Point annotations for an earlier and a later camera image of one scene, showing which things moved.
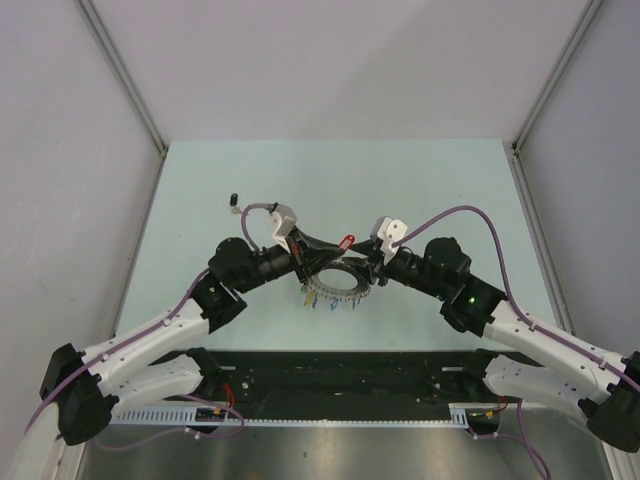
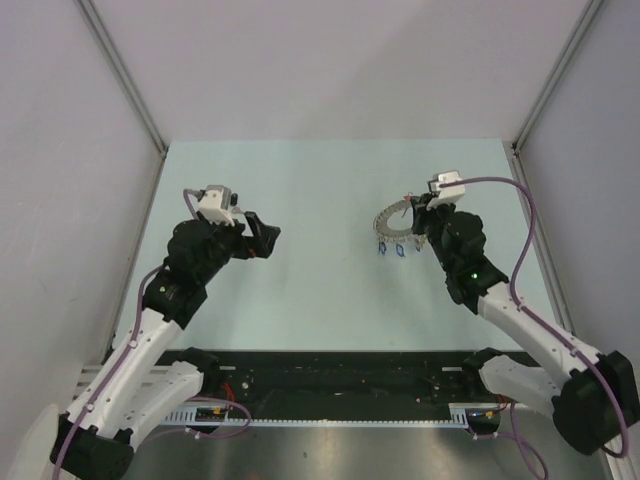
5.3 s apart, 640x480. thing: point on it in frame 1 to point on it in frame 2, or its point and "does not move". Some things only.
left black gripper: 320,252 to 260,243
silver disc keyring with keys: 336,283 to 385,234
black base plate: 344,379 does not move
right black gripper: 372,270 to 421,213
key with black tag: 233,202 does not move
